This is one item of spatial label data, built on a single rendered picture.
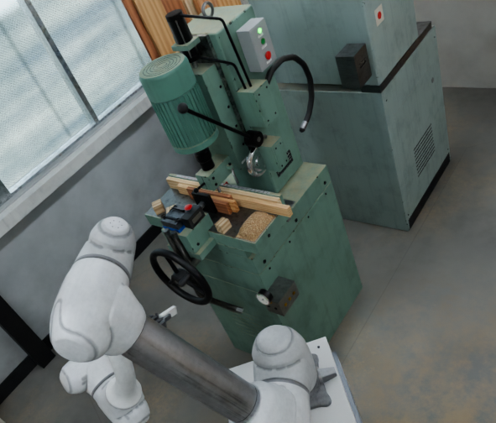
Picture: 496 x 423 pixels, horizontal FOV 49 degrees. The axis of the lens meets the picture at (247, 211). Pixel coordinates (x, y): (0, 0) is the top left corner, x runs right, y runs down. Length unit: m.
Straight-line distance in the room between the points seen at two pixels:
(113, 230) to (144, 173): 2.38
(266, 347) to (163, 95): 0.87
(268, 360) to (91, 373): 0.53
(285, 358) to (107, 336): 0.55
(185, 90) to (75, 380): 0.96
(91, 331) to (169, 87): 0.94
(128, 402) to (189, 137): 0.88
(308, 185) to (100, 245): 1.21
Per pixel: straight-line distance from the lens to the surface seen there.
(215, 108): 1.97
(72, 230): 3.33
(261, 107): 1.97
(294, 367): 1.52
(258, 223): 1.94
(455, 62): 4.13
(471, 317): 2.68
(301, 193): 2.21
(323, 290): 2.51
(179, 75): 1.82
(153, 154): 3.62
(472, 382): 2.50
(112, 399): 1.65
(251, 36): 1.96
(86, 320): 1.12
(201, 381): 1.30
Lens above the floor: 2.14
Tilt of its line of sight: 37 degrees down
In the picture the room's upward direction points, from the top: 23 degrees counter-clockwise
